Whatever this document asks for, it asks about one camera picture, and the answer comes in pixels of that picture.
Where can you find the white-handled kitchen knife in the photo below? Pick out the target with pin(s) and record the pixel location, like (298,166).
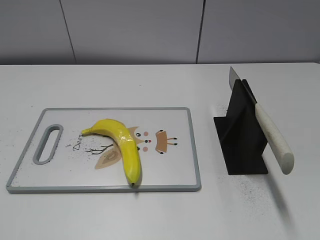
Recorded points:
(280,148)

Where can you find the white grey-rimmed cutting board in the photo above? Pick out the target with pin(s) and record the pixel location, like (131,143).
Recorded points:
(57,158)

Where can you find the black knife stand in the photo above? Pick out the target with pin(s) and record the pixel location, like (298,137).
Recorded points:
(241,138)

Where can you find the yellow plastic banana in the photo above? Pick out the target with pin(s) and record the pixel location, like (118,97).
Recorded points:
(117,131)

